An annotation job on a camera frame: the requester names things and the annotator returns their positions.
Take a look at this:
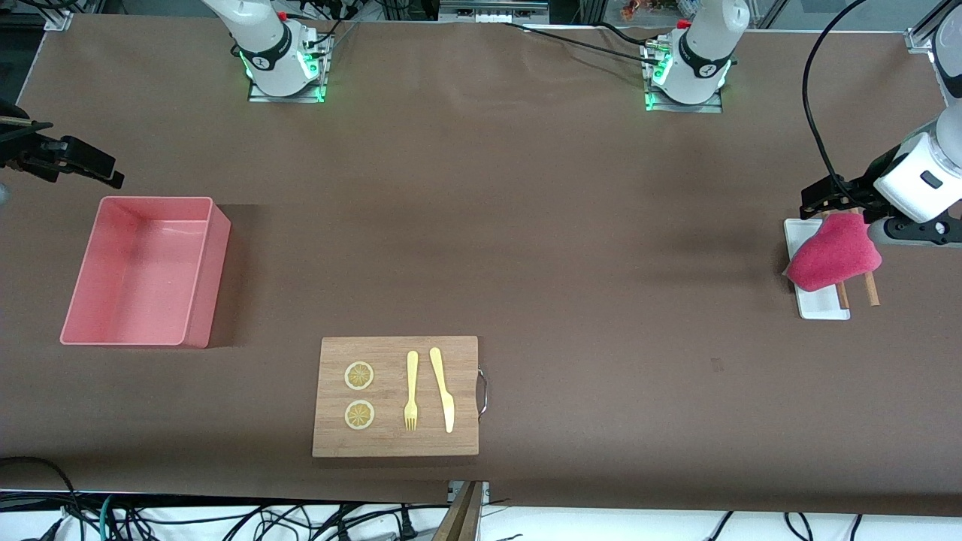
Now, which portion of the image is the red cloth with grey back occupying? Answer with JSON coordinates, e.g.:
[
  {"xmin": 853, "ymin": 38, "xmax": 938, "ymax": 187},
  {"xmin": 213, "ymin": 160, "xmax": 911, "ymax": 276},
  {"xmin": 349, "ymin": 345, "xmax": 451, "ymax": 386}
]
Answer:
[{"xmin": 785, "ymin": 213, "xmax": 882, "ymax": 293}]

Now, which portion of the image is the white rectangular tray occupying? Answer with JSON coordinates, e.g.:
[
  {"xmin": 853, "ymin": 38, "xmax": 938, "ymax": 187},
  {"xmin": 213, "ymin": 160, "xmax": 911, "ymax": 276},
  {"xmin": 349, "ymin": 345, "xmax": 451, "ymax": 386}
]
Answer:
[{"xmin": 784, "ymin": 218, "xmax": 852, "ymax": 322}]

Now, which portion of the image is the pink plastic bin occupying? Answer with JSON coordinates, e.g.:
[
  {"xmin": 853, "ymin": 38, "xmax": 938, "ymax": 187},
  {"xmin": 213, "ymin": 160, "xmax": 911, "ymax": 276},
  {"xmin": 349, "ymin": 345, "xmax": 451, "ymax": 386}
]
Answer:
[{"xmin": 60, "ymin": 196, "xmax": 232, "ymax": 349}]

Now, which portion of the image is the silver metal box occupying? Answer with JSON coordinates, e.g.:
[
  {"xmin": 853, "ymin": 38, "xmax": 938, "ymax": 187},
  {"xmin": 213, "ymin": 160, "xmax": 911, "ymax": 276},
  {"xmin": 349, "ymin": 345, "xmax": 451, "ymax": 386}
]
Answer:
[{"xmin": 439, "ymin": 0, "xmax": 551, "ymax": 25}]

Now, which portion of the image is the yellow plastic fork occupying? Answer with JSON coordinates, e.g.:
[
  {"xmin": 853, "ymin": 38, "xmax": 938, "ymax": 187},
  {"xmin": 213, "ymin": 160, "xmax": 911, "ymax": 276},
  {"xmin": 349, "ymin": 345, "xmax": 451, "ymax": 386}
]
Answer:
[{"xmin": 404, "ymin": 351, "xmax": 420, "ymax": 432}]

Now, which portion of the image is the bamboo cutting board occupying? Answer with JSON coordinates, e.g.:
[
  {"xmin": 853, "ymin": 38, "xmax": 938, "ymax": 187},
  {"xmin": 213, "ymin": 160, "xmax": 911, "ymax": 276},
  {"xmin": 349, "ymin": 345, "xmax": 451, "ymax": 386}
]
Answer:
[{"xmin": 312, "ymin": 336, "xmax": 480, "ymax": 458}]

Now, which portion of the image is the yellow plastic knife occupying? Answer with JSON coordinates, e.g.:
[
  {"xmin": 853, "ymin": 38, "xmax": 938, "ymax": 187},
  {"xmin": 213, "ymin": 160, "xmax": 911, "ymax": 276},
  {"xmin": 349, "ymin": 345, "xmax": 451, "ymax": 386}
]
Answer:
[{"xmin": 429, "ymin": 347, "xmax": 455, "ymax": 434}]

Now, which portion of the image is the wooden plank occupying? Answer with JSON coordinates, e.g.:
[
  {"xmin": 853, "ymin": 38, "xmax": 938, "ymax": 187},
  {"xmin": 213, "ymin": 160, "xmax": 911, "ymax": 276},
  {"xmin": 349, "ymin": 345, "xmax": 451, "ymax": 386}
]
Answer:
[{"xmin": 431, "ymin": 481, "xmax": 486, "ymax": 541}]

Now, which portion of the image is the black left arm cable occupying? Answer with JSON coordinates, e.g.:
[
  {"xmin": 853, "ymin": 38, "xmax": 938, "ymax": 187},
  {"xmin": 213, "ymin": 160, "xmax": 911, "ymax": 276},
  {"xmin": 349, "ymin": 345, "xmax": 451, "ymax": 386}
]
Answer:
[{"xmin": 801, "ymin": 0, "xmax": 873, "ymax": 207}]

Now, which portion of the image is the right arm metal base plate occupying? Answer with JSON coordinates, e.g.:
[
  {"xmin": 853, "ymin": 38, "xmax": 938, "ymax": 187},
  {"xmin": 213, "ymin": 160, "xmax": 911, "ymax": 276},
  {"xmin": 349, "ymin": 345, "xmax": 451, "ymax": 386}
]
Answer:
[{"xmin": 247, "ymin": 30, "xmax": 329, "ymax": 104}]

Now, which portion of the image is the black cable across table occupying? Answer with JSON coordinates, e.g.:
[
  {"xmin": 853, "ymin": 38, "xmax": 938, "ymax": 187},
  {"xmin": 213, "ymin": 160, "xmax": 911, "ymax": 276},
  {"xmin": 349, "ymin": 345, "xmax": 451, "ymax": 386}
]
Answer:
[{"xmin": 502, "ymin": 21, "xmax": 664, "ymax": 62}]

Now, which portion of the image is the black looped floor cable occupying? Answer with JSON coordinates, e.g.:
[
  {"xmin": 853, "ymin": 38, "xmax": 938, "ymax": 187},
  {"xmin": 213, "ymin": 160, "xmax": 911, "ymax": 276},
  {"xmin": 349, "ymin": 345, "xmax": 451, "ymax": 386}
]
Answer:
[{"xmin": 0, "ymin": 455, "xmax": 85, "ymax": 541}]

